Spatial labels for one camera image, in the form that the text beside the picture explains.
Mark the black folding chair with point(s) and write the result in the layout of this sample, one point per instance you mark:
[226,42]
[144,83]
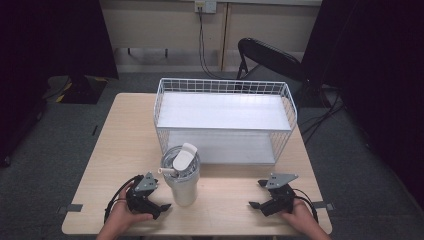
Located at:
[270,56]

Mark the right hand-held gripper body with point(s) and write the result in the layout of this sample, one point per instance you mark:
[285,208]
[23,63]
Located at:
[280,200]

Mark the person's left hand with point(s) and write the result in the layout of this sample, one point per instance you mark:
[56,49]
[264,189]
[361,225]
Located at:
[121,218]

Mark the person's right hand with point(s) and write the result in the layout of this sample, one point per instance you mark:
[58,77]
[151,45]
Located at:
[303,216]

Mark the small black floor strip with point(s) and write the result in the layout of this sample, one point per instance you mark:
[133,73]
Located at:
[95,130]

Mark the white tumbler cup with lid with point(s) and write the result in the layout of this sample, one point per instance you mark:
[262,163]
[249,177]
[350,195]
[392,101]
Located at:
[182,190]

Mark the white wall socket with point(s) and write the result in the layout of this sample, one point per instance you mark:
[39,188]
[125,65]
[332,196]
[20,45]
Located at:
[205,6]

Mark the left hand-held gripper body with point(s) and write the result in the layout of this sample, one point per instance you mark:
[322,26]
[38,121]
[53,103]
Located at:
[146,182]

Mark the stand base with yellow tape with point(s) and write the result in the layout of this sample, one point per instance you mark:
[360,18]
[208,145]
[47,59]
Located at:
[78,90]

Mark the grey tape strip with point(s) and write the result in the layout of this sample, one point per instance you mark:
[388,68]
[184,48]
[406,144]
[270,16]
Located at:
[70,208]
[326,206]

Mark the dark curtain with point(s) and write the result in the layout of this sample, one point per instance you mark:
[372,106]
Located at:
[376,66]

